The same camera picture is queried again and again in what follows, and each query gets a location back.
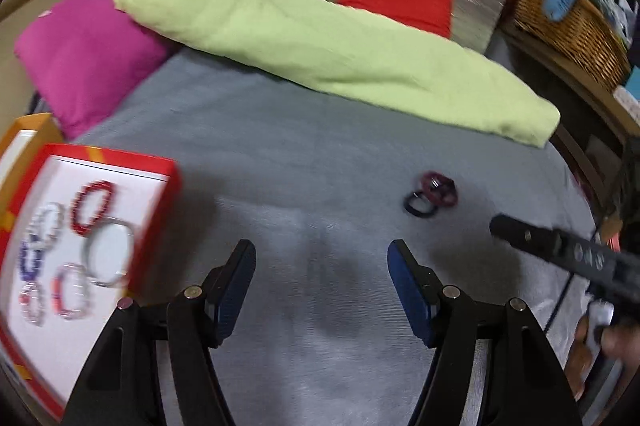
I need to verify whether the red bead bracelet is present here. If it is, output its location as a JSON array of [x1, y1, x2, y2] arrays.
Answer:
[[69, 179, 117, 238]]

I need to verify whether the wooden shelf rail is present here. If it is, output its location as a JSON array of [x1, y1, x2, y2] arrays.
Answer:
[[491, 21, 639, 212]]

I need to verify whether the white bead bracelet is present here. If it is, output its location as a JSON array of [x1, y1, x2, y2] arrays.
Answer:
[[27, 201, 68, 252]]

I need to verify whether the person's right hand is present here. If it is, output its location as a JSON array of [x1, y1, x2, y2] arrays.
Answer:
[[564, 316, 640, 399]]

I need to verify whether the magenta pillow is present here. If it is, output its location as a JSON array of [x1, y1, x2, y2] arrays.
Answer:
[[14, 0, 177, 140]]

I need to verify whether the light green folded blanket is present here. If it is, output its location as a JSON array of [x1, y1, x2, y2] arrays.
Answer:
[[113, 0, 561, 148]]

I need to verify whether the purple bead bracelet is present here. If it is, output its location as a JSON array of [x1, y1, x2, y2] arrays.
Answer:
[[17, 237, 48, 285]]

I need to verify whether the grey bed cover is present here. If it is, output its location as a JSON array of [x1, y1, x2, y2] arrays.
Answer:
[[81, 49, 593, 425]]

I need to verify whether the orange box lid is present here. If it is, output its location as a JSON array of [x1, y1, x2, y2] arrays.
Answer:
[[0, 113, 64, 209]]

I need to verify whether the maroon ring bangle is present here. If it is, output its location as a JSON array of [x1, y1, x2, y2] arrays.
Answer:
[[420, 172, 458, 207]]

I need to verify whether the pink clear bead bracelet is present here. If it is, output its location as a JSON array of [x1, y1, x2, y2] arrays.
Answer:
[[50, 263, 94, 321]]

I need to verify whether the red white gift box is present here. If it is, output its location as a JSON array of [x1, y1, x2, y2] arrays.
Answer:
[[1, 145, 180, 422]]

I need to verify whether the wicker basket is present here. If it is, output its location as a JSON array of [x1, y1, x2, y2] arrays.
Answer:
[[514, 0, 630, 93]]

